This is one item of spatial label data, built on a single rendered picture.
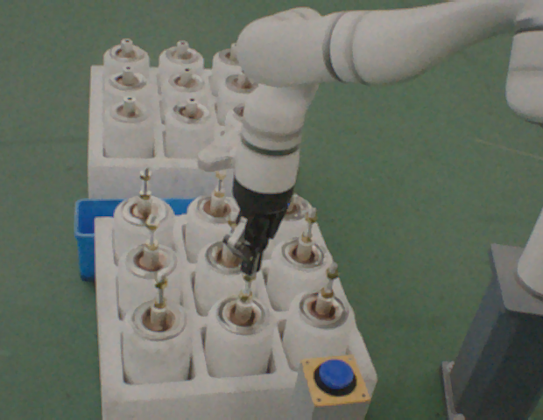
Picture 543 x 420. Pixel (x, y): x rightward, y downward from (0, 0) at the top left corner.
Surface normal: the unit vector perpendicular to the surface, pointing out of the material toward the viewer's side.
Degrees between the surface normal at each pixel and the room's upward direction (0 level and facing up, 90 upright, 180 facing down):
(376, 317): 0
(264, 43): 73
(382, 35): 63
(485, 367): 90
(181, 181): 90
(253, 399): 90
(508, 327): 90
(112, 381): 0
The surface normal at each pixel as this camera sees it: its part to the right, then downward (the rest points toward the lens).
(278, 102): 0.07, -0.63
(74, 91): 0.13, -0.78
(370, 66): -0.52, 0.62
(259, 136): -0.42, 0.52
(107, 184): 0.17, 0.63
